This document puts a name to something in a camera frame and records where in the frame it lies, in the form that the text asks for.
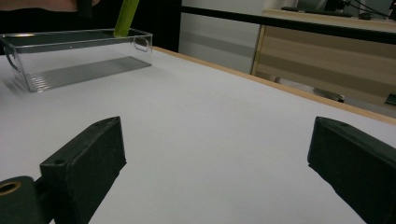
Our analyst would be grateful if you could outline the white and black floor object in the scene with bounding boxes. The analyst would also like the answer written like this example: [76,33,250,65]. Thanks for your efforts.
[312,87,347,104]

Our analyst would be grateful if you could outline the green phone case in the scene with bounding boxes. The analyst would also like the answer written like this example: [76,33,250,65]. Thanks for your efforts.
[113,0,141,38]

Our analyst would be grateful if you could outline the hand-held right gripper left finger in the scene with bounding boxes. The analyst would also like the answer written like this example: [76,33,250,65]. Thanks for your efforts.
[39,116,128,224]

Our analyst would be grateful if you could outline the clear plastic storage box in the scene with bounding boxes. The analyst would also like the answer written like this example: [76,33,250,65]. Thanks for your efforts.
[0,27,154,94]

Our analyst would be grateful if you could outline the dark green desk handle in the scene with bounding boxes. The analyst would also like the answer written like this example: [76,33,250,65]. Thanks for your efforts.
[384,92,396,107]

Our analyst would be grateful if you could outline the black keyboard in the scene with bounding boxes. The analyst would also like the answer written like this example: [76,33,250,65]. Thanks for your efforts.
[280,6,354,19]

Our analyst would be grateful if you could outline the computer monitors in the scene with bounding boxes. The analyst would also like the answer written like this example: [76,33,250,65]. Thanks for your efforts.
[344,0,396,18]

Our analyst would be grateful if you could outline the black horizontal rail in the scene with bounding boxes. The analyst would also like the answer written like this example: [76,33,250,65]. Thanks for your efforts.
[181,6,396,46]

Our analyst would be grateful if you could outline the light wooden desk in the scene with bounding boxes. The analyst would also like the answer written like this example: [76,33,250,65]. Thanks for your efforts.
[250,8,396,110]

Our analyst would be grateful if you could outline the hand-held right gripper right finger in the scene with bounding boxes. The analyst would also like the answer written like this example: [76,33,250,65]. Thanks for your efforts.
[306,116,396,224]

